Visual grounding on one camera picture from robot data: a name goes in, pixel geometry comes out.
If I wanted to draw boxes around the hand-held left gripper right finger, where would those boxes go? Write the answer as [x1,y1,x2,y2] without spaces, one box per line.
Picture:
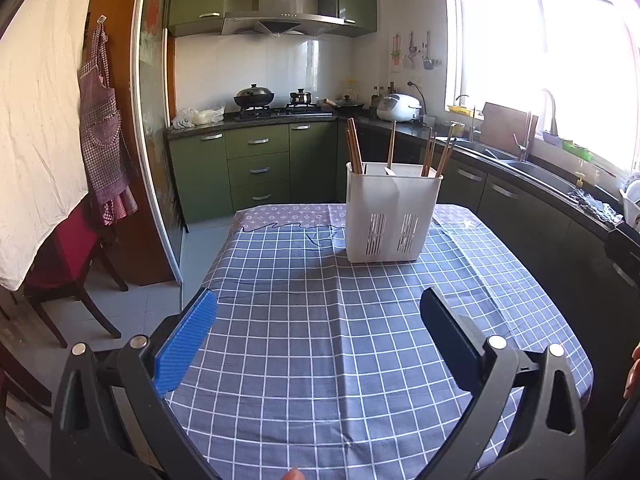
[419,286,587,480]

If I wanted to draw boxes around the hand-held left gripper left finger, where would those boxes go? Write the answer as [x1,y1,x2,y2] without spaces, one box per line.
[49,286,219,480]

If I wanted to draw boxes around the white plastic utensil holder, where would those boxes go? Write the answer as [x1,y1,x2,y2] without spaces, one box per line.
[346,161,444,264]

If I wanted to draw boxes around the set of wooden chopsticks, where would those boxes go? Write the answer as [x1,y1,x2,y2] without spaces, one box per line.
[345,116,458,179]

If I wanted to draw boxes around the person's right hand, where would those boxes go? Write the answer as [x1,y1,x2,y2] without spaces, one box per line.
[623,342,640,401]

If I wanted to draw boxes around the blue grid tablecloth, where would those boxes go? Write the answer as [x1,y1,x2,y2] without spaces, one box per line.
[165,203,595,480]

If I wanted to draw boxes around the green base cabinet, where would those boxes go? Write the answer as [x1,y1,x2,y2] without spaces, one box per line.
[440,152,640,361]
[167,121,341,223]

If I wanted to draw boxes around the red wooden chair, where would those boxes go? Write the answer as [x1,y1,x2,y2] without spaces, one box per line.
[22,205,130,348]

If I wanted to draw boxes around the steel double sink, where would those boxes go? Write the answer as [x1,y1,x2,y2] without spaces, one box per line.
[452,140,591,196]

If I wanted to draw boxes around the crumpled patterned dishcloth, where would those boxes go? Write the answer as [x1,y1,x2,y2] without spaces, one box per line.
[575,187,626,223]

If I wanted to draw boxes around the tall steel faucet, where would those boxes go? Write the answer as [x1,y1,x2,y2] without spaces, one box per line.
[515,88,558,161]

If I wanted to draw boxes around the black built-in appliance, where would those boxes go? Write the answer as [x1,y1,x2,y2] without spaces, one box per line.
[337,125,451,206]

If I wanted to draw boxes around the dark granite countertop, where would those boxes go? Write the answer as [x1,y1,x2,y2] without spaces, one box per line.
[167,110,640,241]

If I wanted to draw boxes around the small steel faucet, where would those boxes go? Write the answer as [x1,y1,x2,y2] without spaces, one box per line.
[455,94,478,141]

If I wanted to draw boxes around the red checked apron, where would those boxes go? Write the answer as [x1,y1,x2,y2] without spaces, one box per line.
[77,22,138,226]

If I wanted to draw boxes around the white plastic bags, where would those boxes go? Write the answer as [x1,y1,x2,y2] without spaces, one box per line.
[172,105,226,128]

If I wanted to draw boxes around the wooden cutting board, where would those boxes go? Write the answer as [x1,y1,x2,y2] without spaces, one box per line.
[480,102,540,143]

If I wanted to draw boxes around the white dish rack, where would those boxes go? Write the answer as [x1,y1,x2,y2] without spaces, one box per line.
[619,172,640,231]

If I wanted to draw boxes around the green plastic container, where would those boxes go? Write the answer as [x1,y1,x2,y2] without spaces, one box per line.
[562,139,598,161]

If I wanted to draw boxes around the glass sliding door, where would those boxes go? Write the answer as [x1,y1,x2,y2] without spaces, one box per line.
[131,0,188,286]

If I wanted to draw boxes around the white rice cooker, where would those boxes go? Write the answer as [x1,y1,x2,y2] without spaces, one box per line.
[376,93,422,123]

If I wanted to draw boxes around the black gas stove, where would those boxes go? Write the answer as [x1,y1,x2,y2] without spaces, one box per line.
[234,104,335,121]

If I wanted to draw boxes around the white sheet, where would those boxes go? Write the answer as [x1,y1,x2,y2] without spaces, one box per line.
[0,0,103,291]

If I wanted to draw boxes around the black wok with lid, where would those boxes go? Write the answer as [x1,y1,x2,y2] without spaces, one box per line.
[234,84,276,110]

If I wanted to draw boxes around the kitchen window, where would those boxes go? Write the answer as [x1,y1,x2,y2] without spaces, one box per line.
[445,0,640,176]

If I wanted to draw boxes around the steel range hood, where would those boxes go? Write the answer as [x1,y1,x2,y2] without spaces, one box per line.
[221,0,346,37]

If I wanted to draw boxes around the black power cord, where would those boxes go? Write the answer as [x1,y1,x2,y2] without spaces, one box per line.
[410,80,430,116]

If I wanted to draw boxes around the frying pan with wooden handle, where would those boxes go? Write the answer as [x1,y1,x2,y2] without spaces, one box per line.
[322,96,366,111]

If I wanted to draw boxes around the brown wooden door frame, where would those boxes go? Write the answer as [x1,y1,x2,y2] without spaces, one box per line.
[92,0,176,286]

